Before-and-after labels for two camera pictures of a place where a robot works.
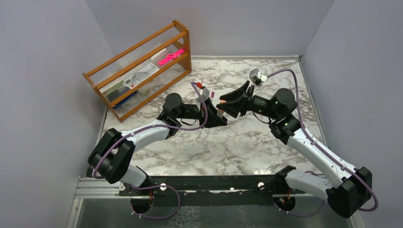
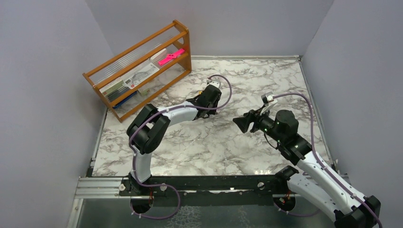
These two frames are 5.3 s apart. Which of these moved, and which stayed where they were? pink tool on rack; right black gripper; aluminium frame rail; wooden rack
Moved: right black gripper
Stayed: pink tool on rack; aluminium frame rail; wooden rack
